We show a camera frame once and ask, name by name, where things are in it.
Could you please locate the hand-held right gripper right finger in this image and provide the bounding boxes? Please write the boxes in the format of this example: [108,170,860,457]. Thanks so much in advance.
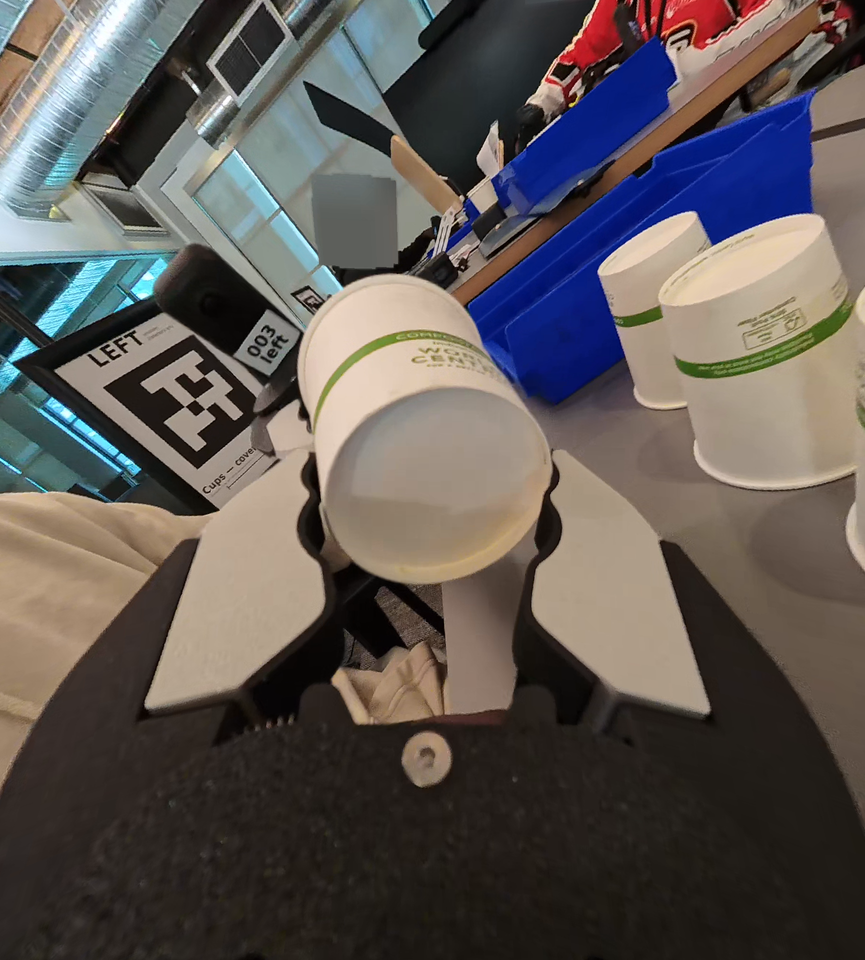
[511,448,713,732]

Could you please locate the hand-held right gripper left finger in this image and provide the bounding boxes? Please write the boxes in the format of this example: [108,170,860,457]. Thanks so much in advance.
[143,448,340,732]

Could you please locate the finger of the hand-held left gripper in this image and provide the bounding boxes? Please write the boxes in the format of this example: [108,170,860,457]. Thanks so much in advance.
[263,408,319,460]

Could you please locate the blue plastic bin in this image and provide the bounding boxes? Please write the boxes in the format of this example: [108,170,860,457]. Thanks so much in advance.
[491,36,680,220]
[468,90,816,406]

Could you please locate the black white marker sign board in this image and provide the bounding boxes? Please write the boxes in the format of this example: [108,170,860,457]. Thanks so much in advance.
[14,300,306,517]

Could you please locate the wooden document stand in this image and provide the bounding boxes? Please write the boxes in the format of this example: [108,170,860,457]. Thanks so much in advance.
[389,135,467,219]

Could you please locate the white vent grille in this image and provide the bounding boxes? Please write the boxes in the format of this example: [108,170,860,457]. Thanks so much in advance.
[206,0,295,97]

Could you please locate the wooden desk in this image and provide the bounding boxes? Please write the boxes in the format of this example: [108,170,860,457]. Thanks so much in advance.
[451,3,824,305]

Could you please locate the silver ventilation duct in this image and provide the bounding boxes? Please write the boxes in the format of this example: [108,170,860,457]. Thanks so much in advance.
[0,0,179,219]

